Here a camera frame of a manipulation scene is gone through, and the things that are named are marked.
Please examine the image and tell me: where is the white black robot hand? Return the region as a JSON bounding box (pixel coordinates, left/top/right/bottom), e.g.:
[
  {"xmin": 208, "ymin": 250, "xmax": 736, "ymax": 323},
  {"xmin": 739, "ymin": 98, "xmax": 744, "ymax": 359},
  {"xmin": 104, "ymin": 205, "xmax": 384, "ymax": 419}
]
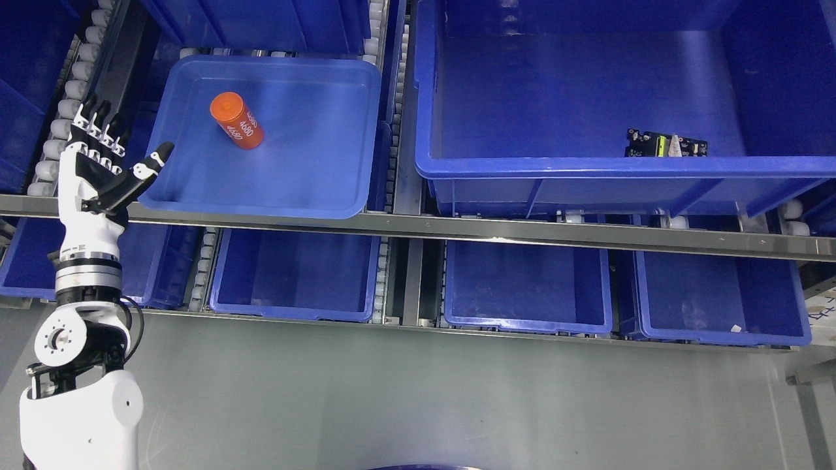
[{"xmin": 57, "ymin": 93, "xmax": 175, "ymax": 261}]

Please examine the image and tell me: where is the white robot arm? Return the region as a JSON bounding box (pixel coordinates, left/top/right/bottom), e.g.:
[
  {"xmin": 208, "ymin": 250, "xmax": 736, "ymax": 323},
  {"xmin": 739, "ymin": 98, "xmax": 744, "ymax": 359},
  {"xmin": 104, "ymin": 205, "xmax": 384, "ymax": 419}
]
[{"xmin": 19, "ymin": 253, "xmax": 144, "ymax": 469}]

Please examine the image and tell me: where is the metal shelf rack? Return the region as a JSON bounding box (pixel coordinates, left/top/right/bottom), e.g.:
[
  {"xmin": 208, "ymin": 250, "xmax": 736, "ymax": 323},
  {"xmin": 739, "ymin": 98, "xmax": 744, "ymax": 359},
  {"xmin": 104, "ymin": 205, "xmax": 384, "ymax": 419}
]
[{"xmin": 2, "ymin": 1, "xmax": 834, "ymax": 340}]

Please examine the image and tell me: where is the lower blue bin far left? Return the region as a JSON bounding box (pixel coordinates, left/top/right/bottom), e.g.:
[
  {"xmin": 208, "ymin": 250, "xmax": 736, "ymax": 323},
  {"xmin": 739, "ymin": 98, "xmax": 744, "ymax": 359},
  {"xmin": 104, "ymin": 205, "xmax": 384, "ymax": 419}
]
[{"xmin": 1, "ymin": 218, "xmax": 201, "ymax": 309}]

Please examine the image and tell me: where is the upper blue bin far left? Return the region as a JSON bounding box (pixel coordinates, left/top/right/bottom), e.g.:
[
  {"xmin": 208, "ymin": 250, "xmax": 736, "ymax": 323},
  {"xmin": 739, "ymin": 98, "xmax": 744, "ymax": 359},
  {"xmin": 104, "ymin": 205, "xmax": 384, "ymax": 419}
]
[{"xmin": 1, "ymin": 1, "xmax": 80, "ymax": 193}]

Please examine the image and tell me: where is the shallow blue plastic tray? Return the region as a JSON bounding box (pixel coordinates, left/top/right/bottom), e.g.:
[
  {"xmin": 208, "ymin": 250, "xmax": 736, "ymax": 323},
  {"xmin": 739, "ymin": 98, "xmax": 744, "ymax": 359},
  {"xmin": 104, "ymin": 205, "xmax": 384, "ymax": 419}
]
[{"xmin": 139, "ymin": 55, "xmax": 381, "ymax": 219}]

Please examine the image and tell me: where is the lower blue bin centre left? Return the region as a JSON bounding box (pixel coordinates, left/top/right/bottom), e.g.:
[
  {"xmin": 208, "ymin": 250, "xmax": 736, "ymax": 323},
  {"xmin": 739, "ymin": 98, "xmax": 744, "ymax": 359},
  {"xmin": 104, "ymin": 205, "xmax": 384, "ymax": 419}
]
[{"xmin": 208, "ymin": 229, "xmax": 380, "ymax": 323}]

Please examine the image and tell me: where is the upper blue bin top centre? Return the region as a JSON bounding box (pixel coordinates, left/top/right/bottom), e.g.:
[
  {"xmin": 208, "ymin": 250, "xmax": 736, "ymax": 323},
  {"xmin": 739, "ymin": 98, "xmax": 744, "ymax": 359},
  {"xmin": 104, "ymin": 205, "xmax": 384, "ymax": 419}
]
[{"xmin": 142, "ymin": 1, "xmax": 372, "ymax": 55}]

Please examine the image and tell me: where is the lower blue bin centre right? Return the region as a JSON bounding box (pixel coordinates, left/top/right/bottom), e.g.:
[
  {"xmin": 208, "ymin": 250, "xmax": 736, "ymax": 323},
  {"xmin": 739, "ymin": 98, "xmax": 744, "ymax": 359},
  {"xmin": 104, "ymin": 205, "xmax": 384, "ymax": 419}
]
[{"xmin": 443, "ymin": 242, "xmax": 614, "ymax": 334}]

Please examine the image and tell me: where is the large blue plastic bin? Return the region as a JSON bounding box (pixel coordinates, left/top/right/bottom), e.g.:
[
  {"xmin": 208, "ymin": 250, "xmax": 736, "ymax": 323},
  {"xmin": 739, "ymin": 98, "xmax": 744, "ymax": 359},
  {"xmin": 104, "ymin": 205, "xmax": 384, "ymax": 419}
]
[{"xmin": 410, "ymin": 1, "xmax": 835, "ymax": 218}]

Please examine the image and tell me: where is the black circuit board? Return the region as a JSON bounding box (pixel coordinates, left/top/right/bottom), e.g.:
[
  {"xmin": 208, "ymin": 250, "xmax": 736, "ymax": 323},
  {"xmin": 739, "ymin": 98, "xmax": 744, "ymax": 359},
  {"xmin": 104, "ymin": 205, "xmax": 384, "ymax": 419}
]
[{"xmin": 624, "ymin": 129, "xmax": 709, "ymax": 158}]

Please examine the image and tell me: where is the lower blue bin far right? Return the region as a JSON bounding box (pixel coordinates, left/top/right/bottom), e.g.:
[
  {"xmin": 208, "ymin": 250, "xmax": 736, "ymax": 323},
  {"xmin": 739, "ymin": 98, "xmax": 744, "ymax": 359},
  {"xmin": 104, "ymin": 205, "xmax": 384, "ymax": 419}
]
[{"xmin": 617, "ymin": 252, "xmax": 812, "ymax": 346}]

